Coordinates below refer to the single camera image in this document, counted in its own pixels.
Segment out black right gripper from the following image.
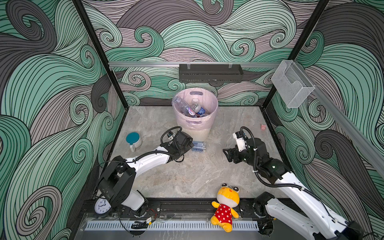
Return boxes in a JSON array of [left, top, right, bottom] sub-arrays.
[[222, 143, 261, 170]]

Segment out light blue label bottle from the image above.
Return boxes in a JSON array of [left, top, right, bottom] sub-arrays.
[[191, 141, 207, 152]]

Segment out blue mountain label bottle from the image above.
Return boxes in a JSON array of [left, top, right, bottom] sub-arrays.
[[196, 107, 206, 117]]

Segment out clear bottle green band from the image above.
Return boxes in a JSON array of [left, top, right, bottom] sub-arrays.
[[191, 98, 201, 114]]

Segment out crushed purple label bottle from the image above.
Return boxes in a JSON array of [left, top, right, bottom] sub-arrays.
[[173, 96, 196, 118]]

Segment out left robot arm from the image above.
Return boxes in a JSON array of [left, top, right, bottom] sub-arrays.
[[94, 126, 194, 217]]

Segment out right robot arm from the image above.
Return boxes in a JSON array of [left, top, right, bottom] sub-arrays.
[[223, 127, 368, 240]]

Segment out white ribbed waste bin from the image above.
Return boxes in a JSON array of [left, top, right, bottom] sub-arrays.
[[177, 120, 212, 142]]

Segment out pink plastic bin liner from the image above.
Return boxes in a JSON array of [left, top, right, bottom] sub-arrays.
[[172, 88, 219, 131]]

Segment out yellow plush toy red dress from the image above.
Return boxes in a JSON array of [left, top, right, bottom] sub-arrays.
[[210, 183, 240, 233]]

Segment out black alarm clock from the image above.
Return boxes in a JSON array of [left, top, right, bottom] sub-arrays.
[[94, 198, 112, 216]]

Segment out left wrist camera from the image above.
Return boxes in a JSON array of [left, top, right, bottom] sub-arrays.
[[167, 131, 175, 141]]

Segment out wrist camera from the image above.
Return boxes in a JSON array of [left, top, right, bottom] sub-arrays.
[[233, 132, 247, 152], [167, 131, 175, 141]]

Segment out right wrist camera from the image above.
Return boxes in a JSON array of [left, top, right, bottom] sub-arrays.
[[233, 132, 247, 152]]

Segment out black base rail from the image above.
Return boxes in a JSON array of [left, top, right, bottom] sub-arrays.
[[81, 198, 305, 220]]

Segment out black wall shelf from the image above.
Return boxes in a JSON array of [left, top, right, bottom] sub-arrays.
[[179, 64, 244, 84]]

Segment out clear acrylic wall holder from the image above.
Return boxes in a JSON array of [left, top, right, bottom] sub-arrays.
[[271, 60, 315, 109]]

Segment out aluminium wall rail back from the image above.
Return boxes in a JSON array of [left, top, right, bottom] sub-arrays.
[[108, 61, 281, 70]]

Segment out aluminium wall rail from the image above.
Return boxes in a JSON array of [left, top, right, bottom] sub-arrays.
[[296, 63, 384, 177], [108, 61, 281, 70]]

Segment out white slotted cable duct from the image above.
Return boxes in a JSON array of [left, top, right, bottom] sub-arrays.
[[84, 221, 259, 232]]

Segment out aluminium wall rail right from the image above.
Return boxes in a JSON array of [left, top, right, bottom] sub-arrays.
[[296, 63, 384, 177]]

